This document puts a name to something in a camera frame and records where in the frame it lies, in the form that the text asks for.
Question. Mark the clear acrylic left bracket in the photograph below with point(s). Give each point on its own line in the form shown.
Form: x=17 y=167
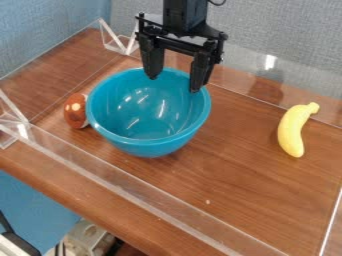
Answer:
x=14 y=123

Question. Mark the clear acrylic front barrier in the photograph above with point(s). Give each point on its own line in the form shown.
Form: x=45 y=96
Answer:
x=80 y=177

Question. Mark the grey power strip below table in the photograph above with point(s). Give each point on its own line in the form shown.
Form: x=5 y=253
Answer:
x=86 y=240

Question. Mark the clear acrylic barrier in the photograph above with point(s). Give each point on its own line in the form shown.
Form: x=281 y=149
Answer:
x=80 y=177
x=283 y=84

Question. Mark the brown white plush mushroom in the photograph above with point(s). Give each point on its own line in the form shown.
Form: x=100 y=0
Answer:
x=74 y=111

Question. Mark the blue plastic bowl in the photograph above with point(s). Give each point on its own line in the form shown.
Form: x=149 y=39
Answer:
x=148 y=116

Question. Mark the clear acrylic back barrier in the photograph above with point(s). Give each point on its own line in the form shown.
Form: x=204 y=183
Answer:
x=283 y=84

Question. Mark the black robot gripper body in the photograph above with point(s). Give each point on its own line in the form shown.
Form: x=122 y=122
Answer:
x=181 y=30

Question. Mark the clear acrylic corner bracket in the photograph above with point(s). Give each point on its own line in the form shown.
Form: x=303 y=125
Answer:
x=118 y=43

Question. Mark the yellow toy banana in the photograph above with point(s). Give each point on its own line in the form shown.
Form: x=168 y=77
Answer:
x=292 y=123

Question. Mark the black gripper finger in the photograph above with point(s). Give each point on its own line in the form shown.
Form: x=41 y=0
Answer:
x=153 y=56
x=202 y=68

